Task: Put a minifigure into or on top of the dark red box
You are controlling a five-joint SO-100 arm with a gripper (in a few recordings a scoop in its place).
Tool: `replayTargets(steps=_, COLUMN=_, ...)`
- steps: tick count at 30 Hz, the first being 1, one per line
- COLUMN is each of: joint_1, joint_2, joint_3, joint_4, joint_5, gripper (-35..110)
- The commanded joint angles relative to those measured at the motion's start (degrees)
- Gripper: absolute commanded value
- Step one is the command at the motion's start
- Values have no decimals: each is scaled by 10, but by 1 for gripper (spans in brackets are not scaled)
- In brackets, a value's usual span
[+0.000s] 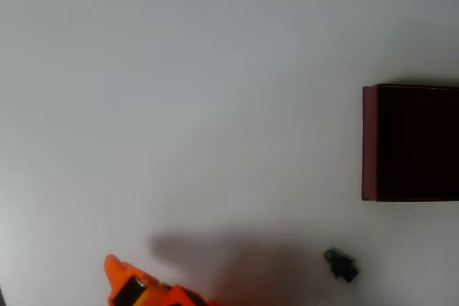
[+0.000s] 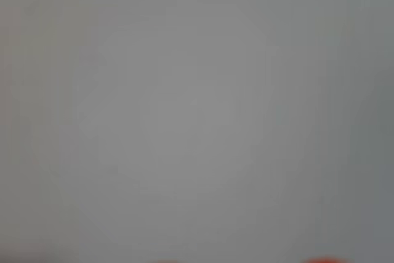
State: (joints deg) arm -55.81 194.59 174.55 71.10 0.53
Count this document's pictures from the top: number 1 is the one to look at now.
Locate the dark red open box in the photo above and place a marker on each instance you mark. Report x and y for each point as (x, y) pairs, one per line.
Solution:
(416, 144)

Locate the small black object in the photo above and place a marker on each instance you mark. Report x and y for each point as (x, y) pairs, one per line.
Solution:
(340, 266)

